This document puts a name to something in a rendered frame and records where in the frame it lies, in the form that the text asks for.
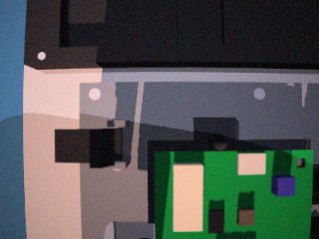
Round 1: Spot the green circuit board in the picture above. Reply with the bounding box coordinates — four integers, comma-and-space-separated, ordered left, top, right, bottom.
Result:
155, 149, 313, 239

